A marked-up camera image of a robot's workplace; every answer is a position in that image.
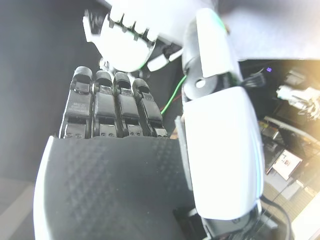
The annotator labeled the thin green wire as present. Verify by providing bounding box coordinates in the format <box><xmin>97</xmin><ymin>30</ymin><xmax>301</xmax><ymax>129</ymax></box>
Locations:
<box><xmin>160</xmin><ymin>74</ymin><xmax>188</xmax><ymax>116</ymax></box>

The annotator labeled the white spare robot hand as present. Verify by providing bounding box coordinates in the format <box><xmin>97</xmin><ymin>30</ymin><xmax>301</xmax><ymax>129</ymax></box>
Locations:
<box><xmin>276</xmin><ymin>84</ymin><xmax>320</xmax><ymax>119</ymax></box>

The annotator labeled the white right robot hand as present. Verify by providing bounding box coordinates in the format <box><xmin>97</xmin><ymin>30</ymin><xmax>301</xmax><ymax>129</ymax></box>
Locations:
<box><xmin>32</xmin><ymin>7</ymin><xmax>278</xmax><ymax>240</ymax></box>

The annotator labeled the white labelled box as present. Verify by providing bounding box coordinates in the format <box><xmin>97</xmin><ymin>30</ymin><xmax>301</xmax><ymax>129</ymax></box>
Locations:
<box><xmin>265</xmin><ymin>149</ymin><xmax>304</xmax><ymax>182</ymax></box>

